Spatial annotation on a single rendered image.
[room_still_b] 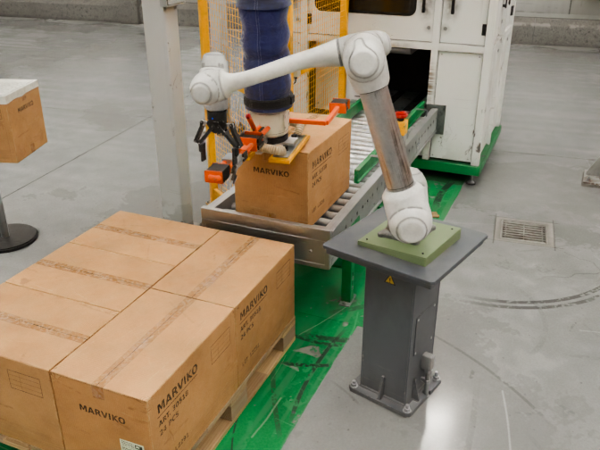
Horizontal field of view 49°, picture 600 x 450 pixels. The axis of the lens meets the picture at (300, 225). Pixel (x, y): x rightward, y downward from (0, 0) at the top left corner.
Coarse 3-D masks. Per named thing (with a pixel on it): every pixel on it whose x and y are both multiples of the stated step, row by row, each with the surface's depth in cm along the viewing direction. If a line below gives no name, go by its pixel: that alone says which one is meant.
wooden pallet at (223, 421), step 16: (288, 336) 325; (272, 352) 322; (256, 368) 294; (272, 368) 312; (256, 384) 300; (240, 400) 283; (224, 416) 279; (208, 432) 273; (224, 432) 273; (32, 448) 250; (192, 448) 248; (208, 448) 265
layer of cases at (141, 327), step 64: (64, 256) 301; (128, 256) 301; (192, 256) 301; (256, 256) 301; (0, 320) 254; (64, 320) 254; (128, 320) 254; (192, 320) 254; (256, 320) 285; (0, 384) 241; (64, 384) 226; (128, 384) 220; (192, 384) 240; (64, 448) 242; (128, 448) 226
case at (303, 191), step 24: (336, 120) 354; (312, 144) 318; (336, 144) 340; (240, 168) 325; (264, 168) 319; (288, 168) 314; (312, 168) 315; (336, 168) 346; (240, 192) 331; (264, 192) 325; (288, 192) 319; (312, 192) 321; (336, 192) 353; (264, 216) 330; (288, 216) 325; (312, 216) 327
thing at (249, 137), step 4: (248, 132) 288; (252, 132) 287; (256, 132) 286; (260, 132) 286; (240, 136) 285; (244, 136) 286; (248, 136) 286; (252, 136) 286; (256, 136) 286; (260, 136) 283; (244, 140) 281; (248, 140) 281; (252, 140) 280; (256, 140) 281; (260, 140) 282; (248, 144) 282; (256, 144) 281; (260, 144) 284; (252, 148) 282; (256, 148) 282; (260, 148) 284
